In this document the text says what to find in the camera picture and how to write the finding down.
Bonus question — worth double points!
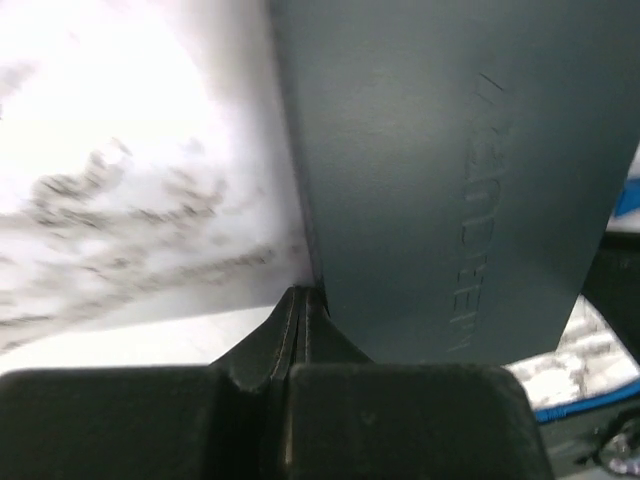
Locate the black network switch box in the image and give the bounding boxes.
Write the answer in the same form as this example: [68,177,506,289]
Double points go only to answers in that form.
[271,1,639,364]

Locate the blue ethernet cable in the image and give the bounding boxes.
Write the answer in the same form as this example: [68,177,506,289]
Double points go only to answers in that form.
[613,174,640,221]

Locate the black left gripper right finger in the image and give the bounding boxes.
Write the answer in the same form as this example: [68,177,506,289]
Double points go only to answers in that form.
[284,291,553,479]

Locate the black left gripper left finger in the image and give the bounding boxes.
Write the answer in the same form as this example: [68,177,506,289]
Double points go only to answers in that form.
[1,288,300,479]

